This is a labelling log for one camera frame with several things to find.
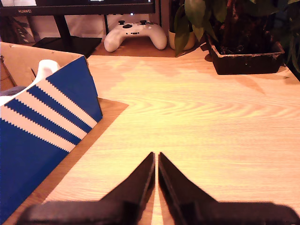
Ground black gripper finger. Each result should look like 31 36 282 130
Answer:
158 151 218 225
100 151 156 225

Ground blue adidas shoebox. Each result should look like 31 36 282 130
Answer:
0 41 104 225

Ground black rectangular planter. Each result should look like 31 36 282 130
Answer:
205 34 286 76

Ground white plant pot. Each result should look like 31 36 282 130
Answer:
168 29 196 51

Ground white shoe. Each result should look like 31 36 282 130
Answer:
0 60 61 106

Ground white game controller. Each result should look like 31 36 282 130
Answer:
104 20 168 53

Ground small green plant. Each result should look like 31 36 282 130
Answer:
174 0 227 58

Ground black monitor stand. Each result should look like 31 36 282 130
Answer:
32 14 103 59

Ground large green leafy houseplant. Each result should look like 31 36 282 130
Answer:
217 0 300 74

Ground black Huawei computer monitor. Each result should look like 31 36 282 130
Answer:
0 0 157 17

